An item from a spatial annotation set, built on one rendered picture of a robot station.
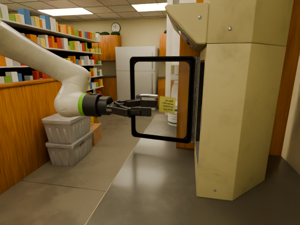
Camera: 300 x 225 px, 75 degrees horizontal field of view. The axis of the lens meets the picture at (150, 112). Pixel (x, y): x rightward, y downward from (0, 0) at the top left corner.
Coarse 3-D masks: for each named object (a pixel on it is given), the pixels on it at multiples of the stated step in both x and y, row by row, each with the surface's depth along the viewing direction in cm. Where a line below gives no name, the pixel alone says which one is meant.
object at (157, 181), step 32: (128, 160) 87; (160, 160) 87; (192, 160) 87; (128, 192) 65; (160, 192) 65; (192, 192) 65; (256, 192) 65; (288, 192) 65; (96, 224) 52; (128, 224) 52; (160, 224) 52; (192, 224) 52; (224, 224) 52; (256, 224) 52; (288, 224) 52
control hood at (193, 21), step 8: (168, 8) 51; (176, 8) 51; (184, 8) 51; (192, 8) 50; (200, 8) 50; (208, 8) 50; (168, 16) 58; (176, 16) 52; (184, 16) 51; (192, 16) 51; (200, 16) 50; (176, 24) 57; (184, 24) 52; (192, 24) 51; (200, 24) 51; (184, 32) 56; (192, 32) 52; (200, 32) 51; (184, 40) 81; (192, 40) 55; (200, 40) 52; (200, 48) 68
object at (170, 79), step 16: (144, 64) 90; (160, 64) 88; (176, 64) 85; (144, 80) 92; (160, 80) 89; (176, 80) 87; (144, 96) 94; (160, 96) 91; (176, 96) 89; (160, 112) 93; (176, 112) 90; (144, 128) 98; (160, 128) 95; (176, 128) 92
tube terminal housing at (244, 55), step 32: (224, 0) 49; (256, 0) 47; (288, 0) 56; (224, 32) 50; (256, 32) 50; (224, 64) 52; (256, 64) 53; (224, 96) 54; (256, 96) 57; (224, 128) 56; (256, 128) 60; (224, 160) 59; (256, 160) 65; (224, 192) 61
